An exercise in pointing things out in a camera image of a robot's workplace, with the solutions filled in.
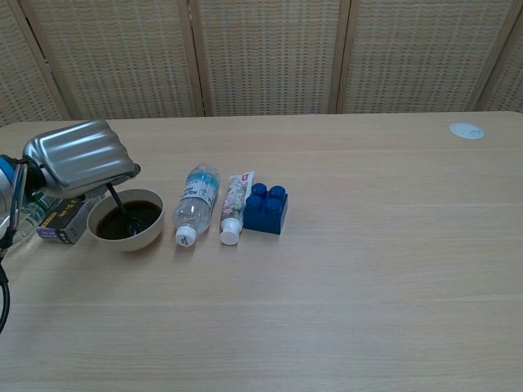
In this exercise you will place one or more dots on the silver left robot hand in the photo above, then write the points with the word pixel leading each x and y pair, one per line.
pixel 77 155

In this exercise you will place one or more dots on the black plastic spoon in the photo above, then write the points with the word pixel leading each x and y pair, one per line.
pixel 118 202

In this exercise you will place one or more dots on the dark brown liquid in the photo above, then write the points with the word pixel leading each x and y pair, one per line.
pixel 110 226

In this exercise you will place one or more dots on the beige bowl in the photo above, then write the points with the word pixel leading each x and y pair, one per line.
pixel 122 245

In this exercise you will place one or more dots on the clear bottle green label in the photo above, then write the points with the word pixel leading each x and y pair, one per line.
pixel 28 222

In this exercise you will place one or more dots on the clear bottle blue label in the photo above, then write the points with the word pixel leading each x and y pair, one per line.
pixel 196 196

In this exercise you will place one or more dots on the floral toothpaste tube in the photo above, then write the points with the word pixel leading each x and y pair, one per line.
pixel 235 200

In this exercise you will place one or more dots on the blue building block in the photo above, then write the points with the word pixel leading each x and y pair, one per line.
pixel 265 220

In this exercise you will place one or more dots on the woven folding screen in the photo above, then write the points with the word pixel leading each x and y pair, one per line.
pixel 265 53

